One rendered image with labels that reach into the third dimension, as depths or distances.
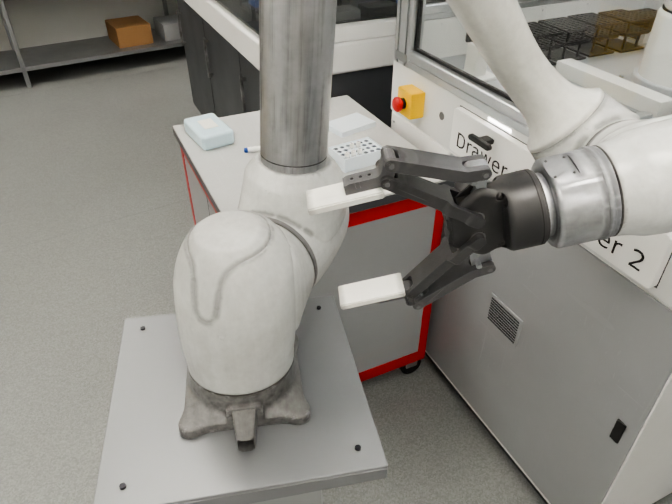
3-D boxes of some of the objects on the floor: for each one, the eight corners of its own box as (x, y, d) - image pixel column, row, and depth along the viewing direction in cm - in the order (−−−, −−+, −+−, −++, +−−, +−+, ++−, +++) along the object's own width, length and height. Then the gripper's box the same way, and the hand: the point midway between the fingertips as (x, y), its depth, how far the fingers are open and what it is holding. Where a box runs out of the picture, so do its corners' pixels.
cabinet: (576, 563, 138) (703, 333, 91) (377, 308, 213) (389, 109, 165) (811, 424, 171) (996, 202, 123) (567, 246, 246) (623, 64, 198)
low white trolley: (261, 442, 166) (233, 233, 121) (207, 313, 211) (172, 125, 166) (426, 378, 186) (455, 177, 141) (345, 272, 231) (347, 94, 186)
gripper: (525, 265, 65) (347, 305, 67) (528, 69, 48) (289, 129, 50) (549, 314, 60) (354, 355, 62) (562, 113, 43) (291, 178, 45)
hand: (336, 252), depth 56 cm, fingers open, 13 cm apart
